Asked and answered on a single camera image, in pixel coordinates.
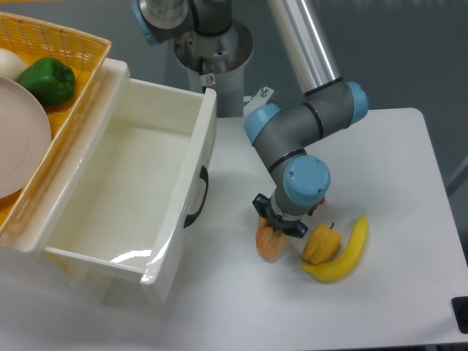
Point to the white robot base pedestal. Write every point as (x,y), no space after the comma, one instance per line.
(218,63)

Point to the white onion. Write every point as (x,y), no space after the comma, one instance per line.
(12,65)

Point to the black drawer handle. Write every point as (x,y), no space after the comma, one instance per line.
(200,197)

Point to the white plastic drawer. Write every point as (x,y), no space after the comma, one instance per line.
(125,218)

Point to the yellow woven basket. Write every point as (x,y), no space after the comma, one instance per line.
(84,53)

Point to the yellow bell pepper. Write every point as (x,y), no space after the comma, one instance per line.
(322,244)

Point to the orange triangle bread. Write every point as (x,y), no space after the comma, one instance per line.
(270,243)

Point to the green bell pepper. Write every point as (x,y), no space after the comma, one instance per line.
(49,80)

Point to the black object at table edge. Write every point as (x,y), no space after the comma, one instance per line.
(460,309)

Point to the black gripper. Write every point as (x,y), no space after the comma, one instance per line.
(293,228)

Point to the pink plate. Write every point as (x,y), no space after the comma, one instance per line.
(25,136)

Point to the white drawer cabinet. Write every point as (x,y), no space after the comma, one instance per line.
(24,254)

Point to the yellow banana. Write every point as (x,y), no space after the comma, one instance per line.
(345,263)

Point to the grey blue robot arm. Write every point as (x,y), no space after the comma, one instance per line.
(279,137)

